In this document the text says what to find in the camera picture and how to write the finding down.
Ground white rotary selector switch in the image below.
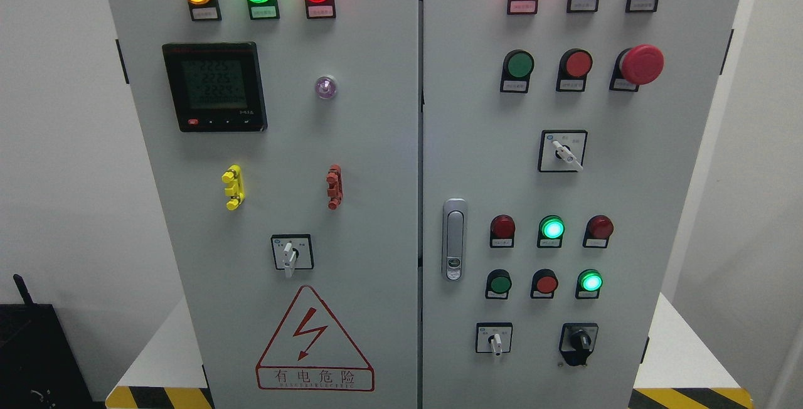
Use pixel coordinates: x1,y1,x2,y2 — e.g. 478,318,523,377
270,234,315,279

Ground red terminal connector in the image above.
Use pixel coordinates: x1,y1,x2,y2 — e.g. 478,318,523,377
325,165,344,211

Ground dark red indicator left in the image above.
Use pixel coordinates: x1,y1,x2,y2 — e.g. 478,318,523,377
489,215,516,248

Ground dark red indicator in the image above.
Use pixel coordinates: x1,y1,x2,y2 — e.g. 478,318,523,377
583,215,614,248
489,215,516,248

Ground clear white indicator lamp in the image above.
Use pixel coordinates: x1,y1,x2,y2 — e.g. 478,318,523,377
315,75,338,100

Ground green push button lower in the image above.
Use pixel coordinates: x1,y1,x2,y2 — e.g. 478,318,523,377
485,268,513,300

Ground left grey cabinet door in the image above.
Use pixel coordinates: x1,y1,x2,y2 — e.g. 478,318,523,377
109,0,419,408

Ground grey cabinet door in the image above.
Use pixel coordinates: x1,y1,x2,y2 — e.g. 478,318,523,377
109,0,419,408
421,0,739,408

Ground lit green indicator middle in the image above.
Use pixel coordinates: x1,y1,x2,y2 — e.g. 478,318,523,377
536,215,565,248

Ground green push button second row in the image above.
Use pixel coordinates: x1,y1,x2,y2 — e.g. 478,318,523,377
499,49,534,93

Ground yellow terminal connector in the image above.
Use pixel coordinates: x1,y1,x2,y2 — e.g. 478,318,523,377
221,165,245,211

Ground red push button lower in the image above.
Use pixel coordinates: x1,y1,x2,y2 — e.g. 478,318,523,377
530,268,559,299

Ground right grey cabinet door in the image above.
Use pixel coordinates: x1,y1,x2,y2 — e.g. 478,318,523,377
421,0,739,408

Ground red electrical hazard sticker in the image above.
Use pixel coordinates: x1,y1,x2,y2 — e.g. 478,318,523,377
255,284,374,392

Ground dark red indicator right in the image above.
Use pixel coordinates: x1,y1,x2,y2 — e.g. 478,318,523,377
583,215,614,248

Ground black digital power meter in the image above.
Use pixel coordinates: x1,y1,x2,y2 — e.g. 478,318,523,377
162,42,269,132

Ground red push button second row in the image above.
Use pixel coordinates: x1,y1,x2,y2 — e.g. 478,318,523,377
555,48,593,92

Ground lit green push button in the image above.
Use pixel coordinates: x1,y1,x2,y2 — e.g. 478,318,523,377
575,269,604,300

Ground red emergency stop button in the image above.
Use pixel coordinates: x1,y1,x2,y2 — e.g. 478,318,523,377
610,44,665,93

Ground white cabinet base platform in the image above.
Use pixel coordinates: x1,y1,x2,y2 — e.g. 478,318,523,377
105,295,754,408

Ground black box with antenna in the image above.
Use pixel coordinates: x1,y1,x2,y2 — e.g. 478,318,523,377
1,274,93,408

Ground silver door lock handle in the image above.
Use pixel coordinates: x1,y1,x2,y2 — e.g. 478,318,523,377
442,198,467,282

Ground white selector switch upper right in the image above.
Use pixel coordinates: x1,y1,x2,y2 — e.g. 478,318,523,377
538,130,588,173

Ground white selector switch lower right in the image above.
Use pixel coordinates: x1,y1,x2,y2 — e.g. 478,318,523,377
474,322,513,356

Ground black rotary knob switch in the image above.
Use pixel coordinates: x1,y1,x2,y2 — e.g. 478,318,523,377
558,322,599,366

